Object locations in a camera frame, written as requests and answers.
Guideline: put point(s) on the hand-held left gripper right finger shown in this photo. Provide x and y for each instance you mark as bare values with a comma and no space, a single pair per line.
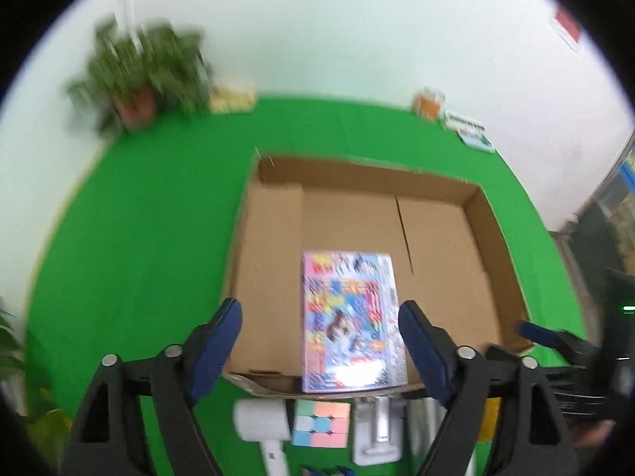
421,344

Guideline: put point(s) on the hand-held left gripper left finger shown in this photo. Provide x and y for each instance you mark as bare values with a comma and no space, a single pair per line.
218,339

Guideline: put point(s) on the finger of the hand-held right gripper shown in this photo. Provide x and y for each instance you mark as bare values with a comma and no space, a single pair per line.
528,328
580,391

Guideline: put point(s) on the colourful toy box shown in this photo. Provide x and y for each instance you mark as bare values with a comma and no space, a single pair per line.
347,322

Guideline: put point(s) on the silver cylinder can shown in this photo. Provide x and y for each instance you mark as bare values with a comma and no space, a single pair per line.
424,426

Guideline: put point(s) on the grey folding phone stand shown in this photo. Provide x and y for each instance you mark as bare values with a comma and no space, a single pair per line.
379,426

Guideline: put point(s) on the yellow bottle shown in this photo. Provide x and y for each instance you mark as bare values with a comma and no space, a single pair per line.
490,419

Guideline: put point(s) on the cardboard box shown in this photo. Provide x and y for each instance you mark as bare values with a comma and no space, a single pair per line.
347,218

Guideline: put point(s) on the blue case with round caps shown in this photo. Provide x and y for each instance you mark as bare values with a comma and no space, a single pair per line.
322,471

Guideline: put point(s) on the white handheld device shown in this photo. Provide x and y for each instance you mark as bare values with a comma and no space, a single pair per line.
260,421

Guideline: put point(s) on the dark cabinet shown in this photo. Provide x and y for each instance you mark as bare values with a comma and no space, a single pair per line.
607,218

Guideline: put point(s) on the green table cloth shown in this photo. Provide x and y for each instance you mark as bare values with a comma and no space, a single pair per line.
158,233

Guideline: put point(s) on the pastel puzzle cube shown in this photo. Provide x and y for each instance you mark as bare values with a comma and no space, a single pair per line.
322,424

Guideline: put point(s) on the leafy plant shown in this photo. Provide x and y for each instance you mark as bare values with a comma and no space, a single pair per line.
15,357

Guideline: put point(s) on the white flat box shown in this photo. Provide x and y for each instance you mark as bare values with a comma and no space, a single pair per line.
464,121

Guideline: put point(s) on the yellow paper packet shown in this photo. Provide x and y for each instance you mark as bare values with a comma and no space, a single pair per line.
230,100

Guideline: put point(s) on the orange jar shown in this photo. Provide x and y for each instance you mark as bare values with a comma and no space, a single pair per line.
429,104

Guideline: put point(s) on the potted green plant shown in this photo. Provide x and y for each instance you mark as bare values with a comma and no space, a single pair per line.
144,74

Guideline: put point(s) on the red wall poster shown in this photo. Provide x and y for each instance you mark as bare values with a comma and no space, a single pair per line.
566,27

